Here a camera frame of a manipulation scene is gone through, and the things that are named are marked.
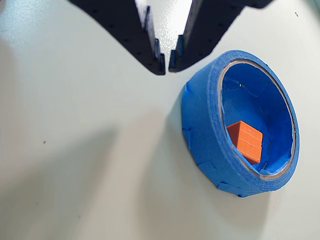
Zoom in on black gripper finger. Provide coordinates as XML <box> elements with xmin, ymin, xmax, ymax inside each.
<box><xmin>168</xmin><ymin>0</ymin><xmax>273</xmax><ymax>74</ymax></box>
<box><xmin>68</xmin><ymin>0</ymin><xmax>167</xmax><ymax>77</ymax></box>

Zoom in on orange cube block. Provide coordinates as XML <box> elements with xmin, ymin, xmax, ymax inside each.
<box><xmin>226</xmin><ymin>120</ymin><xmax>263</xmax><ymax>165</ymax></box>

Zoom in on blue tape roll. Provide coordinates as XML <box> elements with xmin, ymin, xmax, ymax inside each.
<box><xmin>180</xmin><ymin>49</ymin><xmax>300</xmax><ymax>198</ymax></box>

